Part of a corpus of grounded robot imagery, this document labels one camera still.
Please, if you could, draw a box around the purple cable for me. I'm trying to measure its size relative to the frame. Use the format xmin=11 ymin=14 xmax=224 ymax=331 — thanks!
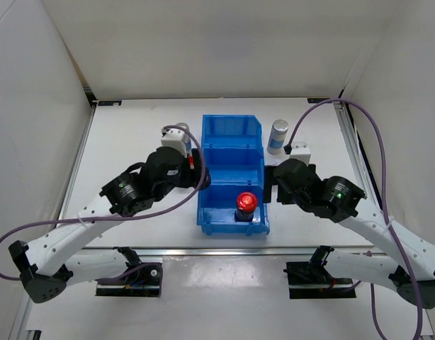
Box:
xmin=0 ymin=125 xmax=212 ymax=281
xmin=283 ymin=98 xmax=424 ymax=340

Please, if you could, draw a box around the tall silver-capped bottle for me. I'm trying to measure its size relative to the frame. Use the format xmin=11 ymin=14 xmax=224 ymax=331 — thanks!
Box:
xmin=266 ymin=119 xmax=289 ymax=155
xmin=176 ymin=122 xmax=192 ymax=157

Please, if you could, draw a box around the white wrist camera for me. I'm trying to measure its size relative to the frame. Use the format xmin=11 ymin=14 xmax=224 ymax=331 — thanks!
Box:
xmin=161 ymin=128 xmax=186 ymax=157
xmin=283 ymin=142 xmax=311 ymax=165

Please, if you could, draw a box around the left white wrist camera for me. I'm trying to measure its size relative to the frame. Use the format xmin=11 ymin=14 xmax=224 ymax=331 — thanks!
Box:
xmin=161 ymin=128 xmax=186 ymax=157

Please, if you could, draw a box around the left aluminium rail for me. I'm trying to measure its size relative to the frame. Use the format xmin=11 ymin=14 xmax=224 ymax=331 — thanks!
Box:
xmin=55 ymin=103 xmax=96 ymax=220

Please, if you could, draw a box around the blue three-compartment plastic bin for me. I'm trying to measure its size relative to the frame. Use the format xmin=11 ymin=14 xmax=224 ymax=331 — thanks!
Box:
xmin=197 ymin=115 xmax=270 ymax=236

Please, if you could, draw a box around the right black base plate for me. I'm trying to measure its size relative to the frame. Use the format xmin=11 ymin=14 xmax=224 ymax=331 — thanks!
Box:
xmin=283 ymin=261 xmax=356 ymax=300

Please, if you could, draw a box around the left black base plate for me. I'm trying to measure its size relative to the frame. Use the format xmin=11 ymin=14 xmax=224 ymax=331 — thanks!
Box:
xmin=95 ymin=262 xmax=164 ymax=298

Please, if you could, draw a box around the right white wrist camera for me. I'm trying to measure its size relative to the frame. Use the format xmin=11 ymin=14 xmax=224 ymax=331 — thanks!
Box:
xmin=283 ymin=142 xmax=311 ymax=165

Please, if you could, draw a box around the front aluminium rail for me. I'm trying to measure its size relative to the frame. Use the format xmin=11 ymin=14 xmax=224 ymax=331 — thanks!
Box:
xmin=77 ymin=246 xmax=385 ymax=257

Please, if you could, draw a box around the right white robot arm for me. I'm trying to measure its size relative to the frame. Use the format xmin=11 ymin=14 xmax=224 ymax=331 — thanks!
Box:
xmin=264 ymin=159 xmax=435 ymax=310

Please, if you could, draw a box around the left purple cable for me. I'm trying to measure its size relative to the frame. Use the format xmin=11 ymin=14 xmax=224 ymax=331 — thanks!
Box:
xmin=0 ymin=125 xmax=212 ymax=281

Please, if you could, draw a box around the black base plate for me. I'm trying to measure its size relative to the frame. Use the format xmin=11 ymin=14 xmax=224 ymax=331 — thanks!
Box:
xmin=95 ymin=262 xmax=164 ymax=298
xmin=283 ymin=261 xmax=356 ymax=300

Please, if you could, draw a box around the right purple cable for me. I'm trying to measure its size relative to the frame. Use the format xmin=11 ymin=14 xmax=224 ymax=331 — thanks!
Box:
xmin=283 ymin=98 xmax=424 ymax=340

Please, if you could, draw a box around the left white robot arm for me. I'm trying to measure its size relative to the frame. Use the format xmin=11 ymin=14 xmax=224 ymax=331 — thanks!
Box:
xmin=9 ymin=147 xmax=210 ymax=304

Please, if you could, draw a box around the red-lid sauce jar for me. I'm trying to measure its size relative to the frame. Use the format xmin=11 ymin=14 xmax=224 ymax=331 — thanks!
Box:
xmin=235 ymin=192 xmax=258 ymax=222

